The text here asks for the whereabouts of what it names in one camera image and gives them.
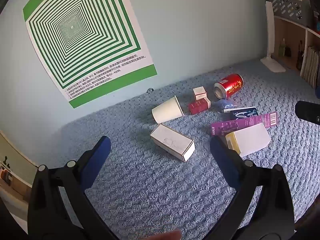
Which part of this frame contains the person's left hand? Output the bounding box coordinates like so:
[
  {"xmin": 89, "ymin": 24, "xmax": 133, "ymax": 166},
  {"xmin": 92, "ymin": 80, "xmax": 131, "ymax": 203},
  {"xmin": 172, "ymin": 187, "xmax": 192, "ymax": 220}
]
[{"xmin": 144, "ymin": 229, "xmax": 182, "ymax": 240}]

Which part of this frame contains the red drink can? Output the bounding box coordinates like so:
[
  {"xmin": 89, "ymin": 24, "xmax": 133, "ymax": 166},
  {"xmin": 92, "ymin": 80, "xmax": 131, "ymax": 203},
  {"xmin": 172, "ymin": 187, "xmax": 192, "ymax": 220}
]
[{"xmin": 213, "ymin": 74, "xmax": 244, "ymax": 100}]

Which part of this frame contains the white paper cup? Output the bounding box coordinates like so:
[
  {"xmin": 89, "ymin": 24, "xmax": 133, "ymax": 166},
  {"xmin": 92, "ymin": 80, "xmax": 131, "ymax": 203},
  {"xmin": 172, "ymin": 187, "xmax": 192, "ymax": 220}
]
[{"xmin": 151, "ymin": 95, "xmax": 185, "ymax": 124}]

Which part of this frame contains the blue wrapper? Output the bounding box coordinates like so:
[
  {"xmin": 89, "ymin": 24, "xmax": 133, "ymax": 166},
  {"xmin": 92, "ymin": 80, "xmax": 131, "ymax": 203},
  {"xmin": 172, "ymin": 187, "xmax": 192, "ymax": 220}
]
[{"xmin": 215, "ymin": 99, "xmax": 238, "ymax": 110}]

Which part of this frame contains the wooden bookshelf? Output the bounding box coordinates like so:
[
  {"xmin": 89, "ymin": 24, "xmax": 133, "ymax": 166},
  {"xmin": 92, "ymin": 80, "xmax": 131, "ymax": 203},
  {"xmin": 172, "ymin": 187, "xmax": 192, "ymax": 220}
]
[{"xmin": 271, "ymin": 14, "xmax": 320, "ymax": 91}]

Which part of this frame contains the dark red carton box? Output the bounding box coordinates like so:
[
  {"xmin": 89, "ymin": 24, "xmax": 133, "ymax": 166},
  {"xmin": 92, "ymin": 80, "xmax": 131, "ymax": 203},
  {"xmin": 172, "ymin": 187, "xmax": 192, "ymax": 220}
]
[{"xmin": 188, "ymin": 97, "xmax": 212, "ymax": 116}]

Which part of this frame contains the wooden cabinet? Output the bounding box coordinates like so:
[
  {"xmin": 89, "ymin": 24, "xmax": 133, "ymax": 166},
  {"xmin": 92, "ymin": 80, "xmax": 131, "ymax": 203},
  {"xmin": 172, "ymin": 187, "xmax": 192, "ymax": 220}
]
[{"xmin": 0, "ymin": 130, "xmax": 38, "ymax": 205}]

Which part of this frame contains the white desk lamp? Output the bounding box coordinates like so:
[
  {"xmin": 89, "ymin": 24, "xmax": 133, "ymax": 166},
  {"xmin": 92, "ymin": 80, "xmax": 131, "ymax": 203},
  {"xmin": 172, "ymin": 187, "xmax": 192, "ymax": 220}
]
[{"xmin": 260, "ymin": 1, "xmax": 286, "ymax": 72}]

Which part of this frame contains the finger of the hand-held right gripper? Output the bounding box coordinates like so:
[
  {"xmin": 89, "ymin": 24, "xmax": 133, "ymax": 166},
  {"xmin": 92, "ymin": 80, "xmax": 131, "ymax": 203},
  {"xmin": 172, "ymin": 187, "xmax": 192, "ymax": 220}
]
[{"xmin": 295, "ymin": 101, "xmax": 320, "ymax": 124}]

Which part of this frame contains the small white and red box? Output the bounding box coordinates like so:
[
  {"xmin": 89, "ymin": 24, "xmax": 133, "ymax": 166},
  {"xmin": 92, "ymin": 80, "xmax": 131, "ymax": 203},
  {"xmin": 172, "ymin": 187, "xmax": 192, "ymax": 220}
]
[{"xmin": 192, "ymin": 86, "xmax": 208, "ymax": 102}]

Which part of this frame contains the long white cardboard box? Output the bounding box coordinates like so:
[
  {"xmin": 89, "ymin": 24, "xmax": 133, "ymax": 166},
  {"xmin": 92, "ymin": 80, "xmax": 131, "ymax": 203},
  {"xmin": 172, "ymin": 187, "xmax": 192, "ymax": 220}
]
[{"xmin": 150, "ymin": 124, "xmax": 195, "ymax": 162}]

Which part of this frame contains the white and yellow box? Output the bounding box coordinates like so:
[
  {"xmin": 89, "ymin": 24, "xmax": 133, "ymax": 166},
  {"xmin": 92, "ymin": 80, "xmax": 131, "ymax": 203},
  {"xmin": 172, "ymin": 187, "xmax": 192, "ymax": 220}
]
[{"xmin": 225, "ymin": 122, "xmax": 272, "ymax": 157}]

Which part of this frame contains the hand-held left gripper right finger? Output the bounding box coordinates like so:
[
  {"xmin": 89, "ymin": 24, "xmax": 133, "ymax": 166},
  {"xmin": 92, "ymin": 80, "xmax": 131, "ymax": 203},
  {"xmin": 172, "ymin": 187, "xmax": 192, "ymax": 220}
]
[{"xmin": 209, "ymin": 135, "xmax": 295, "ymax": 240}]

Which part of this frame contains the dark blue box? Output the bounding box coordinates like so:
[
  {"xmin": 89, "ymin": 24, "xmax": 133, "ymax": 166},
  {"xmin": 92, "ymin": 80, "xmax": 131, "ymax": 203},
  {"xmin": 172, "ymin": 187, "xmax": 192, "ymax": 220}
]
[{"xmin": 230, "ymin": 107, "xmax": 258, "ymax": 121}]

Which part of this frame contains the row of upright books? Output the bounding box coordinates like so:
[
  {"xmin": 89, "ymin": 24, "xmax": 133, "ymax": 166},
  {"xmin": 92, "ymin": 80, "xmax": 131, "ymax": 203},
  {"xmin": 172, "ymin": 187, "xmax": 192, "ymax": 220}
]
[{"xmin": 299, "ymin": 45, "xmax": 320, "ymax": 89}]

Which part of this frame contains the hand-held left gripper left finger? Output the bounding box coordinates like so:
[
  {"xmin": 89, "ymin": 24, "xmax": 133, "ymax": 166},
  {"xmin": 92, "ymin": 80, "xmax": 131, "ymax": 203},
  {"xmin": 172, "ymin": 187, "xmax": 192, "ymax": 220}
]
[{"xmin": 27, "ymin": 135, "xmax": 120, "ymax": 240}]

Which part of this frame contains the green striped wall poster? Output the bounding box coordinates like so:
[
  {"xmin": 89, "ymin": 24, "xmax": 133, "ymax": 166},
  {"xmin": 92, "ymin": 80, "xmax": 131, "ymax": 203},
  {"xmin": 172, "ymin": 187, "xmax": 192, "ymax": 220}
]
[{"xmin": 22, "ymin": 0, "xmax": 158, "ymax": 109}]

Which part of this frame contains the purple toothpaste box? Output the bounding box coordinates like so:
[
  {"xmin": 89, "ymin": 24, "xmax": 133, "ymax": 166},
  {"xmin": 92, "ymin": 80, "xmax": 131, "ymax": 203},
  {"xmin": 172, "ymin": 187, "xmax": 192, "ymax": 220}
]
[{"xmin": 211, "ymin": 112, "xmax": 279, "ymax": 137}]

